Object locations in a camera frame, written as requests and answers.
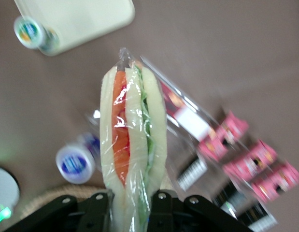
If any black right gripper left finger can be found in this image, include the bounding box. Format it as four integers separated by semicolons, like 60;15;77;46
3;192;114;232

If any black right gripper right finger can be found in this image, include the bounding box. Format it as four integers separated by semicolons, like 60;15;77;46
148;189;252;232

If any plastic-wrapped sandwich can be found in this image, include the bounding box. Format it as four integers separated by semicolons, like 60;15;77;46
99;46;169;232

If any cream plastic tray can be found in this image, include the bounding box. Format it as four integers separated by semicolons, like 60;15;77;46
13;0;136;57

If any oval wicker basket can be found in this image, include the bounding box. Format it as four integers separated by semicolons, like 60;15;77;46
19;184;112;219

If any small black box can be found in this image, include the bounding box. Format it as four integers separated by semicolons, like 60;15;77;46
211;182;241;219
176;154;208;192
237;199;278;232

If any blue-lid yogurt cup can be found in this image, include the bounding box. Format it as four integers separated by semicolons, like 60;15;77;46
55;132;102;185

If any clear acrylic tiered stand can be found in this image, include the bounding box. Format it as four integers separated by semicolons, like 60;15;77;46
84;56;286;232

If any pink snack packet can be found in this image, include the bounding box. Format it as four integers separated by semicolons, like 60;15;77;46
250;161;299;203
222;139;278;182
198;110;249;163

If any red plaid cookie box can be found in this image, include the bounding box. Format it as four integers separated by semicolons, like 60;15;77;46
139;56;218;144

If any brown table cover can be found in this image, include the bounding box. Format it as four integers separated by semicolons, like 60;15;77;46
0;0;299;232

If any green-lid yogurt cup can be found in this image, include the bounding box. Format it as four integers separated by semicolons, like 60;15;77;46
13;15;61;53

